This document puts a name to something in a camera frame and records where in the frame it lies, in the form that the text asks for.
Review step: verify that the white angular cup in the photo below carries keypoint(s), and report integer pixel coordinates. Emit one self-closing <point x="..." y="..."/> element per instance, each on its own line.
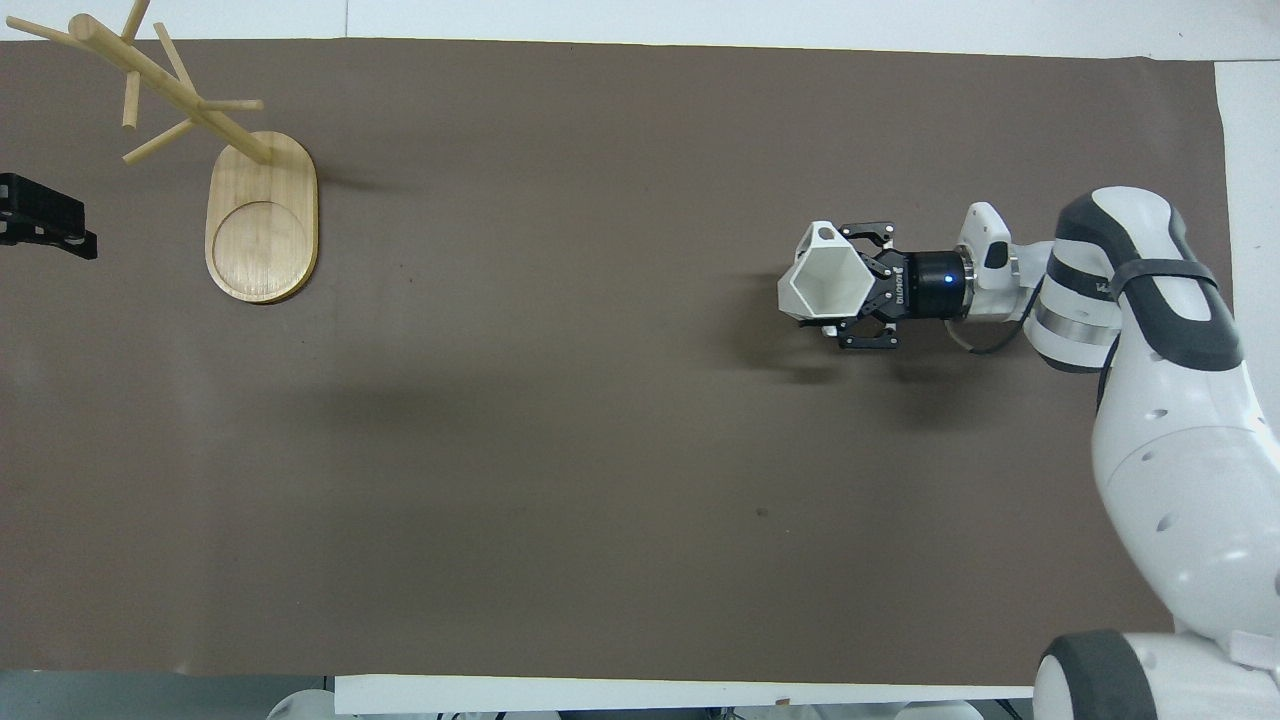
<point x="825" y="282"/>

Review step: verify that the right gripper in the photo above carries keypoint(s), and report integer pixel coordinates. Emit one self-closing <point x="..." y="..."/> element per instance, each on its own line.
<point x="930" y="285"/>

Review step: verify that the wooden cup rack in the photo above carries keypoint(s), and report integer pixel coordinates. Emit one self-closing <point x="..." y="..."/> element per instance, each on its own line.
<point x="262" y="225"/>

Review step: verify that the black stand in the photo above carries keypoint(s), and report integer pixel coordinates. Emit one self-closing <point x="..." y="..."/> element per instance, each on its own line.
<point x="40" y="215"/>

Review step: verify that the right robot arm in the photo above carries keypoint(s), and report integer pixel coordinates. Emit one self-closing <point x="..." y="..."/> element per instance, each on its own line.
<point x="1170" y="470"/>

